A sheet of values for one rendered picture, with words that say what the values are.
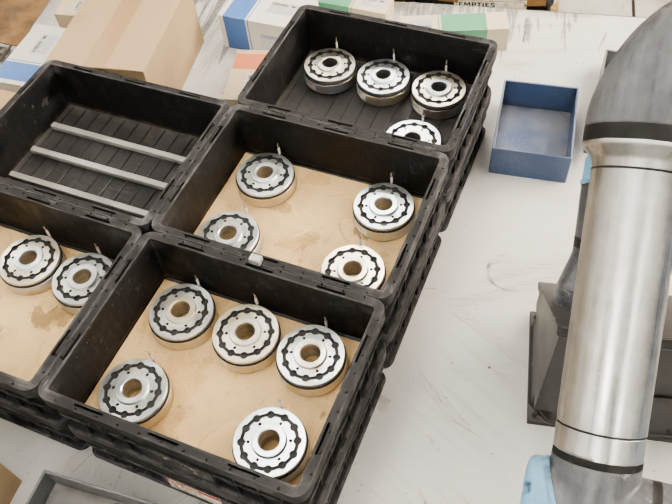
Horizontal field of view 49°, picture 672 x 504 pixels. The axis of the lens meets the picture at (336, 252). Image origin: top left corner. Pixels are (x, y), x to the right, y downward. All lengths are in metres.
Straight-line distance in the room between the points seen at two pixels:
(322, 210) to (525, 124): 0.53
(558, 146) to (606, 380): 0.98
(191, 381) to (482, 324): 0.50
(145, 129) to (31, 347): 0.49
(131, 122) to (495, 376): 0.84
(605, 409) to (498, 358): 0.63
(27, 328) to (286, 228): 0.44
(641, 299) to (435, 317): 0.70
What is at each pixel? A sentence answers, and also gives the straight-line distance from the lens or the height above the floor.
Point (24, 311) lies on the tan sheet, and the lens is 1.30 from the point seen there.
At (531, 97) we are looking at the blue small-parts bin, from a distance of 1.63.
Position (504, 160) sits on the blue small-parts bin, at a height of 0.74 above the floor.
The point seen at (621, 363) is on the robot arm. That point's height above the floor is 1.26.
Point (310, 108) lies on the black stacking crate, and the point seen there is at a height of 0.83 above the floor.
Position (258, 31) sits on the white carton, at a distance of 1.77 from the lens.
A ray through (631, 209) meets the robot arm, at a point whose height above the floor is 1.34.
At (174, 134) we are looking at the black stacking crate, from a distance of 1.47.
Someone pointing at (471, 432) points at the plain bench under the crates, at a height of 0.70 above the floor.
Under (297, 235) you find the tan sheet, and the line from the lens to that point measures 1.25.
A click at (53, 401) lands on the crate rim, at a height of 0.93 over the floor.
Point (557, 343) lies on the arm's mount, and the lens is 1.01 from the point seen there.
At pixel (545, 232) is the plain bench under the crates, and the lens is 1.43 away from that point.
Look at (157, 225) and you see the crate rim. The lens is 1.19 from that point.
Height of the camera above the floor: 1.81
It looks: 54 degrees down
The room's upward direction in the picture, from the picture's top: 7 degrees counter-clockwise
